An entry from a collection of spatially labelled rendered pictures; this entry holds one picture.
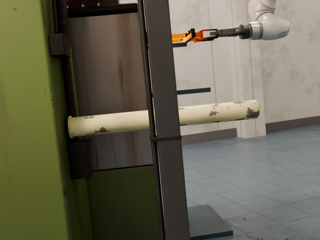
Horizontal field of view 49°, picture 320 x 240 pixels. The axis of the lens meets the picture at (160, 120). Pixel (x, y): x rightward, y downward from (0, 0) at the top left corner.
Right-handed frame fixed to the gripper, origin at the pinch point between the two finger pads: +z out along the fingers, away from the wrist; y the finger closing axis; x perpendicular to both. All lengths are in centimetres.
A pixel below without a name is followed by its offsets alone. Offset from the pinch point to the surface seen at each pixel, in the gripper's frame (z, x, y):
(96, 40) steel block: 53, -10, -68
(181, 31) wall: -42, 45, 257
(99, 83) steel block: 54, -22, -68
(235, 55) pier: -109, 11, 260
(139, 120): 45, -32, -92
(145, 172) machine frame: 43, -49, -68
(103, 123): 53, -32, -91
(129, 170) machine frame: 48, -48, -68
